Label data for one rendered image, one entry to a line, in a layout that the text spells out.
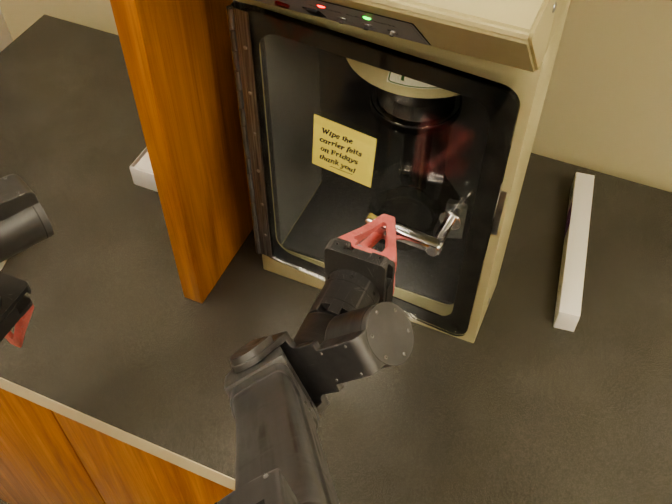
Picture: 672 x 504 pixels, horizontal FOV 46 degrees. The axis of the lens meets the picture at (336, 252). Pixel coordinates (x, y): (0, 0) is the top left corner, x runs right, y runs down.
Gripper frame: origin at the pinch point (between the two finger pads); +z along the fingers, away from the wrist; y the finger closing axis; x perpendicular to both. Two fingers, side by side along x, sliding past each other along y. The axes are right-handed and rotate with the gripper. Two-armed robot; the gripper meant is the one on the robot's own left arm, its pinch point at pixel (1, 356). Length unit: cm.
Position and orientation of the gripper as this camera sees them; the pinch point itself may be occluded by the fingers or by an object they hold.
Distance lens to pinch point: 95.3
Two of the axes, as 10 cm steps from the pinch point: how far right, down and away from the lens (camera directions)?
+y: 4.0, -7.0, 5.9
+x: -9.1, -3.2, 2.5
